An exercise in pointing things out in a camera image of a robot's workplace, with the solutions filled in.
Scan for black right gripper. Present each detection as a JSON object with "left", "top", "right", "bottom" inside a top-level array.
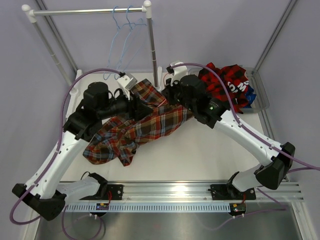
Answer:
[{"left": 163, "top": 75, "right": 196, "bottom": 113}]

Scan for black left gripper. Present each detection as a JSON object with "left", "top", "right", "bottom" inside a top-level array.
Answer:
[{"left": 97, "top": 87, "right": 154, "bottom": 122}]

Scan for brown plaid shirt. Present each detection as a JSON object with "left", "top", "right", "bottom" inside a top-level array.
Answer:
[{"left": 82, "top": 79, "right": 193, "bottom": 167}]

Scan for blue hanger holding red shirt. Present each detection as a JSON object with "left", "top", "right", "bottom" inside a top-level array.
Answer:
[{"left": 106, "top": 5, "right": 135, "bottom": 70}]

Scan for red black checked shirt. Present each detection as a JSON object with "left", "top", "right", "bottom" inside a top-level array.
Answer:
[{"left": 198, "top": 62, "right": 250, "bottom": 114}]

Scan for light blue hanger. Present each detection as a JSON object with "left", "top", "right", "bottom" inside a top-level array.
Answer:
[{"left": 116, "top": 5, "right": 147, "bottom": 72}]

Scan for blue plaid shirt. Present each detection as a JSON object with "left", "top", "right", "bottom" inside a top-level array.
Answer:
[{"left": 241, "top": 85, "right": 257, "bottom": 109}]

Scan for pink wire hanger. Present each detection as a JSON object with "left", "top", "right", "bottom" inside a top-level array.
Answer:
[{"left": 152, "top": 73, "right": 172, "bottom": 111}]

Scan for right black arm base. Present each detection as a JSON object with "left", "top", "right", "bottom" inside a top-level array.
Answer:
[{"left": 207, "top": 183, "right": 257, "bottom": 201}]

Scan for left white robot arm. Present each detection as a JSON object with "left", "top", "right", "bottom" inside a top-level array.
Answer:
[{"left": 12, "top": 82, "right": 153, "bottom": 221}]

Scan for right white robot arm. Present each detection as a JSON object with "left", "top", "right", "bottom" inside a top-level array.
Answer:
[{"left": 161, "top": 74, "right": 296, "bottom": 200}]

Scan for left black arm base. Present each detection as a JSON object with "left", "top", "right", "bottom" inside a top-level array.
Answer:
[{"left": 80, "top": 183, "right": 124, "bottom": 201}]

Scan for clear grey plastic bin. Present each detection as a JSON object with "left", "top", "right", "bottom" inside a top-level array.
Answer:
[{"left": 188, "top": 65, "right": 270, "bottom": 114}]

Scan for silver white clothes rack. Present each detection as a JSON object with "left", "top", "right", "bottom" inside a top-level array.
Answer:
[{"left": 21, "top": 0, "right": 164, "bottom": 88}]

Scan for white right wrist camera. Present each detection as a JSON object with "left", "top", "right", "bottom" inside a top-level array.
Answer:
[{"left": 166, "top": 60, "right": 188, "bottom": 82}]

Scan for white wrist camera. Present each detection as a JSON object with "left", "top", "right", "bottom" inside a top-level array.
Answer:
[
  {"left": 166, "top": 60, "right": 188, "bottom": 82},
  {"left": 117, "top": 73, "right": 138, "bottom": 101}
]

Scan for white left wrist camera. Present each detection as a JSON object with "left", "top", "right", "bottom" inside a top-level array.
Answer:
[{"left": 117, "top": 73, "right": 138, "bottom": 101}]

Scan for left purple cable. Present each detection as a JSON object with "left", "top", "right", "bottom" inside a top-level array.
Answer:
[{"left": 9, "top": 67, "right": 126, "bottom": 240}]

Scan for purple cable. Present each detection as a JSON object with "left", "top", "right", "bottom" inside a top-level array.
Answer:
[
  {"left": 169, "top": 62, "right": 320, "bottom": 172},
  {"left": 9, "top": 67, "right": 126, "bottom": 240}
]

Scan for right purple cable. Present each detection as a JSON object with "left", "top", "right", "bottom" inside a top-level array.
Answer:
[{"left": 169, "top": 62, "right": 320, "bottom": 172}]

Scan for aluminium mounting rail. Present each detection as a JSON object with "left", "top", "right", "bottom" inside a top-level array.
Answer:
[{"left": 57, "top": 181, "right": 305, "bottom": 202}]

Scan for white slotted cable duct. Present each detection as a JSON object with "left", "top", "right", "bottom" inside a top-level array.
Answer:
[{"left": 65, "top": 202, "right": 231, "bottom": 213}]

